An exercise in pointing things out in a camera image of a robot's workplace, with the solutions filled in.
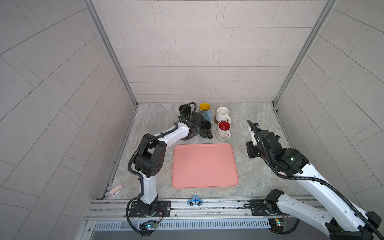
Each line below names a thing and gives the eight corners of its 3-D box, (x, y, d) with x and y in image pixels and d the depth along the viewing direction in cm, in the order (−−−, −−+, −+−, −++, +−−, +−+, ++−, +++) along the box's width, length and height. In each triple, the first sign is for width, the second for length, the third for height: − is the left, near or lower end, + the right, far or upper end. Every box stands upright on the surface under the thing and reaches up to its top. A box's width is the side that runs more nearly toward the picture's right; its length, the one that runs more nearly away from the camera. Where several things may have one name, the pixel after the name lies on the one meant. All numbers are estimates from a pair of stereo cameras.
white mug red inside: (218, 139, 98) (219, 133, 92) (216, 126, 105) (218, 120, 99) (229, 139, 98) (232, 133, 92) (228, 126, 105) (229, 120, 99)
